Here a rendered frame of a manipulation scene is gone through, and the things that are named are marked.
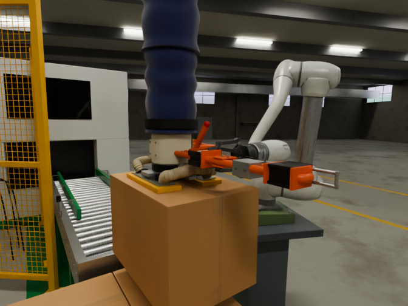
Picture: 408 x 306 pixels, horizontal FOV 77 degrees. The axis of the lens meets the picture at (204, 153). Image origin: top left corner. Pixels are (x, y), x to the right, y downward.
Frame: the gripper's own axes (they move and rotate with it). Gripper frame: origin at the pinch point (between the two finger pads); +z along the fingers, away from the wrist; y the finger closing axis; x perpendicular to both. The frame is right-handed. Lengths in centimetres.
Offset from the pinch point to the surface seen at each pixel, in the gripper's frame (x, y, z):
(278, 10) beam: 338, -259, -428
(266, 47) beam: 553, -256, -624
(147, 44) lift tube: 24.5, -41.2, 11.8
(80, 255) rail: 71, 61, 32
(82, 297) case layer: 43, 66, 36
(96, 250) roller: 83, 66, 22
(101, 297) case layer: 39, 66, 29
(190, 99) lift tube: 17.2, -20.9, -3.4
